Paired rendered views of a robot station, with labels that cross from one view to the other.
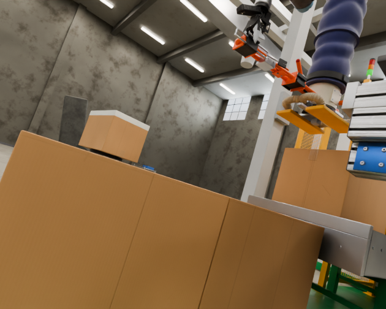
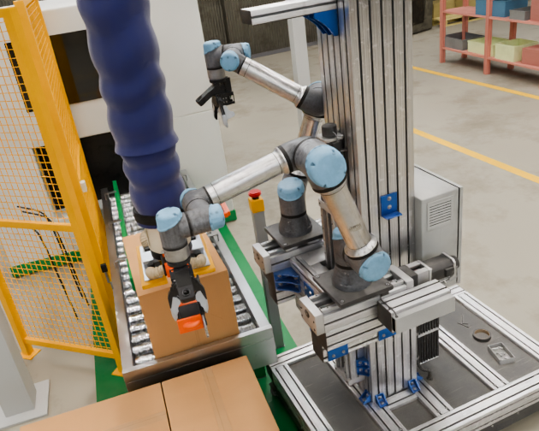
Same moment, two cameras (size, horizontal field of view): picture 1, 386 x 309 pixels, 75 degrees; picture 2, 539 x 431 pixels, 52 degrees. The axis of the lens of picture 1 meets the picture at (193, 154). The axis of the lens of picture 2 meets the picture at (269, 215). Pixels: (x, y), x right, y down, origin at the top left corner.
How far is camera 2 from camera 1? 211 cm
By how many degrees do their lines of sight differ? 78
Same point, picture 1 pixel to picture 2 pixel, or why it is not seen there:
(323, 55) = (162, 188)
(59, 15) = not seen: outside the picture
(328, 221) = (238, 343)
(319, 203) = (215, 329)
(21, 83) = not seen: outside the picture
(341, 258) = (260, 360)
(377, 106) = (339, 327)
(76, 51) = not seen: outside the picture
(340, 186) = (228, 306)
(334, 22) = (156, 137)
